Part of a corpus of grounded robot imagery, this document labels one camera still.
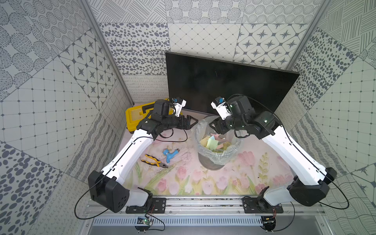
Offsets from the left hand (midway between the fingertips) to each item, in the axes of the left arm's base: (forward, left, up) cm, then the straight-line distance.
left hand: (190, 116), depth 73 cm
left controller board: (-42, +22, -32) cm, 57 cm away
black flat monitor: (+44, -5, -9) cm, 45 cm away
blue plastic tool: (-8, +14, -29) cm, 33 cm away
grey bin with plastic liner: (-15, -12, -8) cm, 21 cm away
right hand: (-5, -12, +1) cm, 13 cm away
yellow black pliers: (-13, +20, -30) cm, 38 cm away
